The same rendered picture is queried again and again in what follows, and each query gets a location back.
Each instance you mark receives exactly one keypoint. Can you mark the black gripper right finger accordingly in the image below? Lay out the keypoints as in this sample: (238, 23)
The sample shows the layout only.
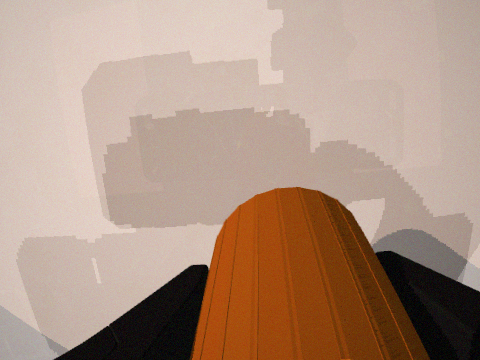
(444, 312)

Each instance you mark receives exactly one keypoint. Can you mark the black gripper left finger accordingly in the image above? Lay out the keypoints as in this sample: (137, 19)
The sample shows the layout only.
(161, 327)

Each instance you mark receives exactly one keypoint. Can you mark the orange knob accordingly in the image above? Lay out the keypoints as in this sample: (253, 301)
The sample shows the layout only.
(293, 277)

